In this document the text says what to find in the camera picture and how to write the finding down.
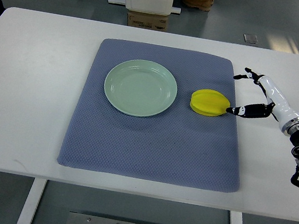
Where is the white left table leg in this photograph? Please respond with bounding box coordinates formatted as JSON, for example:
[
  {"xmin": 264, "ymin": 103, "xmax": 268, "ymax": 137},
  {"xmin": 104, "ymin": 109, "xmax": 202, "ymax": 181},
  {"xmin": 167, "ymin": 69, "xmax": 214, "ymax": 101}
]
[{"xmin": 16, "ymin": 178, "xmax": 47, "ymax": 224}]

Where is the cardboard box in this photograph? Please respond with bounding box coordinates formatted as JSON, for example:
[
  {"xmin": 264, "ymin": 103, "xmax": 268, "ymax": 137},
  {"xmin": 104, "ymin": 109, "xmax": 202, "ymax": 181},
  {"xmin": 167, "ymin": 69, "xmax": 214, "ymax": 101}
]
[{"xmin": 127, "ymin": 11, "xmax": 168, "ymax": 32}]

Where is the yellow starfruit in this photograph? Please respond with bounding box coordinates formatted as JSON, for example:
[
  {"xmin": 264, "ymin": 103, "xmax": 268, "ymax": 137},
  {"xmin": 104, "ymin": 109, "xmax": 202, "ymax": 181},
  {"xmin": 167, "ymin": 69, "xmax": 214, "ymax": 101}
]
[{"xmin": 189, "ymin": 89, "xmax": 230, "ymax": 117}]

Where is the blue textured mat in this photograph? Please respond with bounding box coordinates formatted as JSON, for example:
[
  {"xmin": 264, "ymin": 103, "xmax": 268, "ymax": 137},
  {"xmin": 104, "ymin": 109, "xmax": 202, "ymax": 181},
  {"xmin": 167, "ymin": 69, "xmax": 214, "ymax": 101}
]
[{"xmin": 56, "ymin": 31, "xmax": 262, "ymax": 197}]

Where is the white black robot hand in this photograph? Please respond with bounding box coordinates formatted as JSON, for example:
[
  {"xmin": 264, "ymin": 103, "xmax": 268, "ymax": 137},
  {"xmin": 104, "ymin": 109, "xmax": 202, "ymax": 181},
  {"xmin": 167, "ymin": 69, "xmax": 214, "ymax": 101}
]
[{"xmin": 225, "ymin": 67, "xmax": 299, "ymax": 136}]

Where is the light green plate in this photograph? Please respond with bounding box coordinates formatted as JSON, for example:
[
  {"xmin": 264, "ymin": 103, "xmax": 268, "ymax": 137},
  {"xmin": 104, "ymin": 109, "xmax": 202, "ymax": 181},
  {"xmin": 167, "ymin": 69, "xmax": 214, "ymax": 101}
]
[{"xmin": 104, "ymin": 59, "xmax": 178, "ymax": 117}]

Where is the tan work boot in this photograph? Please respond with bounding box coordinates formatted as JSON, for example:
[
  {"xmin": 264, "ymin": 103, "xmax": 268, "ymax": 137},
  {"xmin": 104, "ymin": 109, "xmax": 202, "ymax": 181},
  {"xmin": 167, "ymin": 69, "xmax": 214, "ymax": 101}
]
[{"xmin": 182, "ymin": 0, "xmax": 214, "ymax": 12}]

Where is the small grey floor hatch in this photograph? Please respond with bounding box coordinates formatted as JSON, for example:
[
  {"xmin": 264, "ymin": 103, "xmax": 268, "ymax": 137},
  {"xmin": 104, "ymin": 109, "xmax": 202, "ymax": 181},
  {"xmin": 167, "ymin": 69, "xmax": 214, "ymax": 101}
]
[{"xmin": 243, "ymin": 33, "xmax": 258, "ymax": 44}]

